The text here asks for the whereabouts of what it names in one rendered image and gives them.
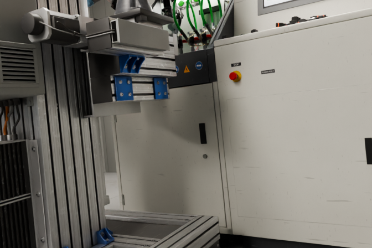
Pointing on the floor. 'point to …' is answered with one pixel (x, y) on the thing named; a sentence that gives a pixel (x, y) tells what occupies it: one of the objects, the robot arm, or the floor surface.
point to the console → (299, 123)
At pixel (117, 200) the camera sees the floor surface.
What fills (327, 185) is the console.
